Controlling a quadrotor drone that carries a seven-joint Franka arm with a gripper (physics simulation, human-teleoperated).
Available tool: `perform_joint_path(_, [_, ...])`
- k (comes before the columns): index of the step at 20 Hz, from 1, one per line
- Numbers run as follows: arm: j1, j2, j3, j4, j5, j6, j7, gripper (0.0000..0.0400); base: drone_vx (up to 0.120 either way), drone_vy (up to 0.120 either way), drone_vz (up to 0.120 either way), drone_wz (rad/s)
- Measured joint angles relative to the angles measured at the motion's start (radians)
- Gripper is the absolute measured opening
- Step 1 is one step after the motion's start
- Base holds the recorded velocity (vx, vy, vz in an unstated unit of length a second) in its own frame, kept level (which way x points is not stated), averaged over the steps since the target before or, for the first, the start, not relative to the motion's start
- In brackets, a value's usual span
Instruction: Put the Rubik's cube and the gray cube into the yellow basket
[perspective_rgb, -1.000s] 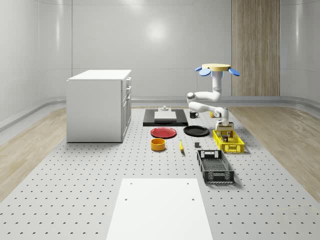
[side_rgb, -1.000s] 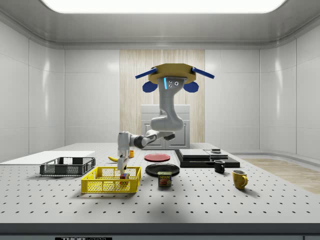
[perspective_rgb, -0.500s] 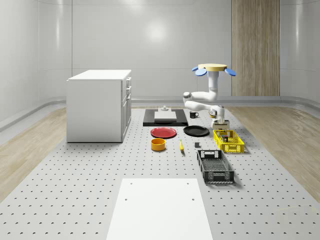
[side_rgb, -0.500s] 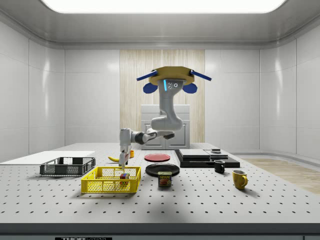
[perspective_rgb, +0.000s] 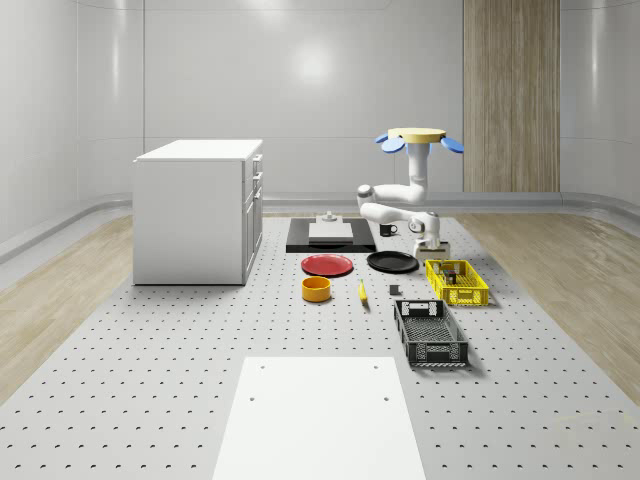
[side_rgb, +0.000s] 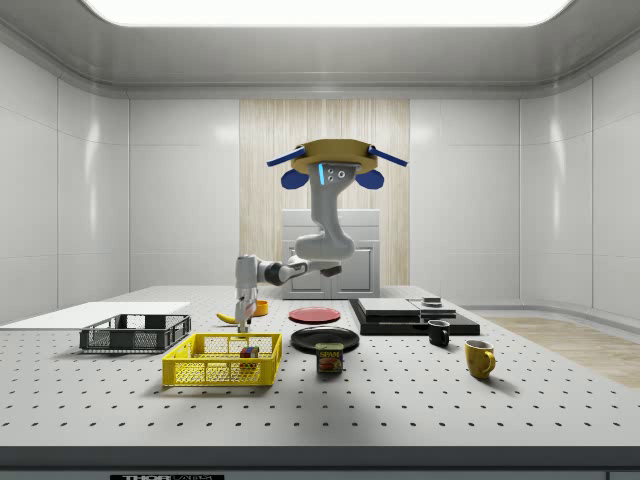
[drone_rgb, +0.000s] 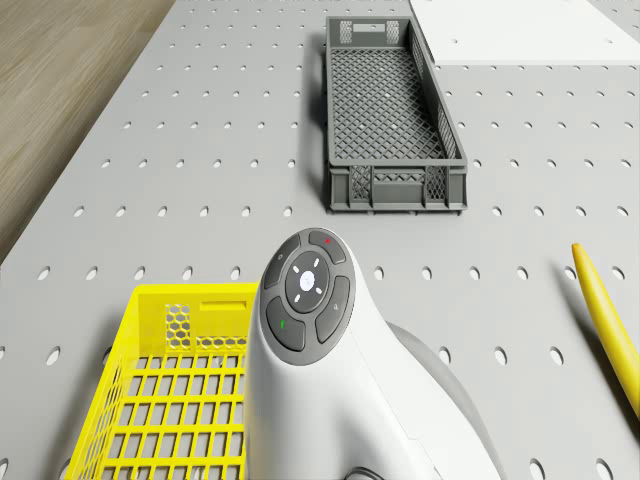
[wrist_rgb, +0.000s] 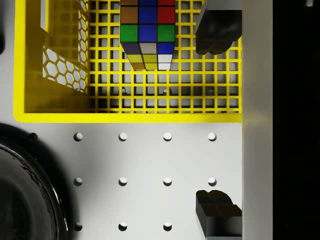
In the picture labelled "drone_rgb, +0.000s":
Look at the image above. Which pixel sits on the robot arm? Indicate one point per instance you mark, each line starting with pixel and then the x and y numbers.
pixel 320 390

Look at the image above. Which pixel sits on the dark grey basket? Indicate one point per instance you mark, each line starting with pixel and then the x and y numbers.
pixel 390 190

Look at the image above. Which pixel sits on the yellow basket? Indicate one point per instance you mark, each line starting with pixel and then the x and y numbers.
pixel 145 310

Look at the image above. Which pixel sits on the white board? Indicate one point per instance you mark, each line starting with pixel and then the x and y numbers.
pixel 525 30

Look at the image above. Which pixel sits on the banana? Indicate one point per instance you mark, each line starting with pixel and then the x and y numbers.
pixel 607 330

